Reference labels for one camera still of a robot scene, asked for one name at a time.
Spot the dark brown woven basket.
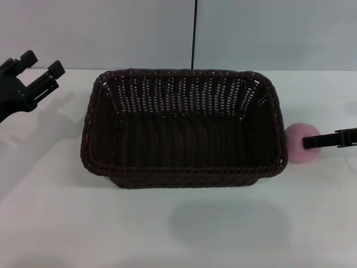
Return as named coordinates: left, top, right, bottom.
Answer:
left=80, top=68, right=288, bottom=190

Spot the black vertical wall strip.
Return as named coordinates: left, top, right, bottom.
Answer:
left=190, top=0, right=197, bottom=69

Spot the pink peach toy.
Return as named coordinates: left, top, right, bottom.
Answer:
left=286, top=122, right=322, bottom=164

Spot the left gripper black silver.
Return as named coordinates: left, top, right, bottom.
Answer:
left=0, top=50, right=66, bottom=123

